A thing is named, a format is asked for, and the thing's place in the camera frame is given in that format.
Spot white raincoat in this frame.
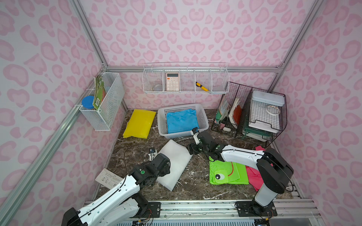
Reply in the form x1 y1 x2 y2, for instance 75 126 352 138
156 140 192 191

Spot white wire wall shelf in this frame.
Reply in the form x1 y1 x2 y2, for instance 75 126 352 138
142 62 230 94

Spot white flat box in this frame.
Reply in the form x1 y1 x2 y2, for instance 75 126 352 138
248 100 282 134

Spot green zip pouch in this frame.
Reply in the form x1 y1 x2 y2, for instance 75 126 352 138
242 125 273 142

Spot green card pack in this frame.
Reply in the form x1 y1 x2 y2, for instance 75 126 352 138
93 75 106 110

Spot white plastic basket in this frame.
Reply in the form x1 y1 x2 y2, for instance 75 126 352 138
157 104 209 139

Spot pink calculator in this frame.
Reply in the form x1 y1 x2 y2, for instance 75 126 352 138
166 73 180 92

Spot green folder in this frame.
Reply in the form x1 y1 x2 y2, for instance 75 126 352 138
215 96 230 123

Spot red book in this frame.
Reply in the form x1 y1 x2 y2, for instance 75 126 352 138
229 98 242 129

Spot pink raincoat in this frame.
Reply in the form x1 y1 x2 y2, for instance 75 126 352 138
245 145 273 192

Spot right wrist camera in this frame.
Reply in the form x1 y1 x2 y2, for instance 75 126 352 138
191 127 200 145

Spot clear tape roll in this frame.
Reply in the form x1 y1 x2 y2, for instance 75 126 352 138
151 82 163 92

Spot green frog raincoat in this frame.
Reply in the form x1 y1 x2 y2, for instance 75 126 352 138
209 158 249 185

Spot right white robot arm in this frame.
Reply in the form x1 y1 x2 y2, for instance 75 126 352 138
187 128 294 208

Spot yellow raincoat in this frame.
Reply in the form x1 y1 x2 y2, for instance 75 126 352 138
123 109 156 139

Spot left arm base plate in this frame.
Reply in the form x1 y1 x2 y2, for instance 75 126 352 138
133 202 161 218

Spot black wire desk organizer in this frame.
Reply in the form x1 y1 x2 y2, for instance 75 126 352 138
211 82 288 148

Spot blue raincoat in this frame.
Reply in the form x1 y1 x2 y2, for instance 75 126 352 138
166 109 200 134

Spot white tape roll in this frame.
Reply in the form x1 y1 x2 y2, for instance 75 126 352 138
266 105 281 116

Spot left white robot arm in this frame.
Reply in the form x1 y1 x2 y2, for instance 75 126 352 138
61 153 170 226

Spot aluminium rail front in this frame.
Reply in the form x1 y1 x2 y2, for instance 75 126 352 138
76 197 326 226

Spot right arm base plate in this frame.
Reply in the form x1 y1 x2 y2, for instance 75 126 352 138
234 200 278 218

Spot yellow utility knife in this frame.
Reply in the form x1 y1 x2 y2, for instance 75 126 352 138
196 82 209 92

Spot white mesh wall basket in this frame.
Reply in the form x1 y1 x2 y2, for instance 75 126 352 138
80 72 125 131

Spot blue round lid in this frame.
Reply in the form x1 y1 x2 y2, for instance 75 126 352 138
82 96 94 110

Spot light blue lidded box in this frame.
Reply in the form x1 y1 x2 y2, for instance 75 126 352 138
252 90 285 107

